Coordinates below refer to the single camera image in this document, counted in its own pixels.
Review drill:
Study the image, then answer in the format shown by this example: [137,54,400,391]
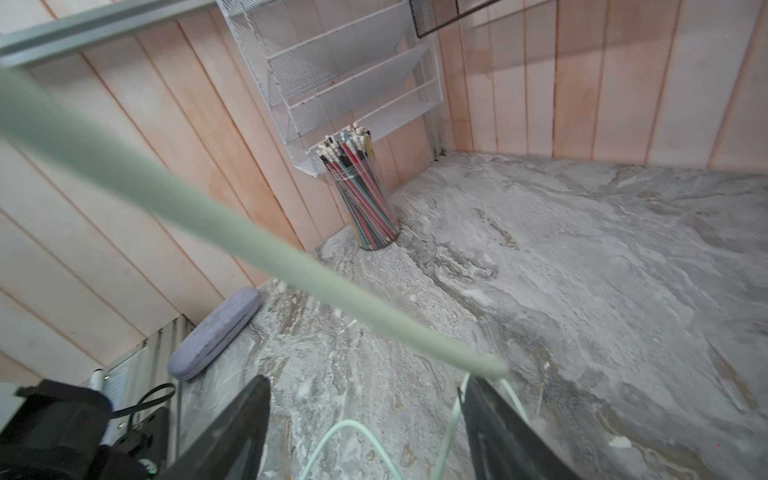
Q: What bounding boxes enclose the lavender glasses case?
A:
[167,287,263,381]

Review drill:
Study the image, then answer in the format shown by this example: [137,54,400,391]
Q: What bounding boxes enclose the black wire mesh basket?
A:
[408,0,498,39]

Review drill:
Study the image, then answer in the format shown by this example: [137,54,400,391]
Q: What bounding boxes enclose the aluminium left wall rail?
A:
[1,0,217,68]

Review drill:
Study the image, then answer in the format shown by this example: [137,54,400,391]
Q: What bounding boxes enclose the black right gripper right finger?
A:
[463,375,578,480]

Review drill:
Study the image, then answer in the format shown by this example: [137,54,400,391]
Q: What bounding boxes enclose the mint green headphones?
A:
[1,68,509,379]

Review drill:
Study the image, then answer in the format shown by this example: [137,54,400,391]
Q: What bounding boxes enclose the clear cup of pencils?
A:
[311,123,400,251]

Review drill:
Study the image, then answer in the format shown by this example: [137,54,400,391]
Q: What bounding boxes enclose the white wire mesh shelf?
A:
[218,1,443,177]

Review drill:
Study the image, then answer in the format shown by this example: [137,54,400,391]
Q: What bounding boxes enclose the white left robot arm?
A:
[1,380,176,479]

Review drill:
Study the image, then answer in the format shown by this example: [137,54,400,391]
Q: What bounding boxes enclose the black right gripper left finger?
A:
[159,375,271,480]

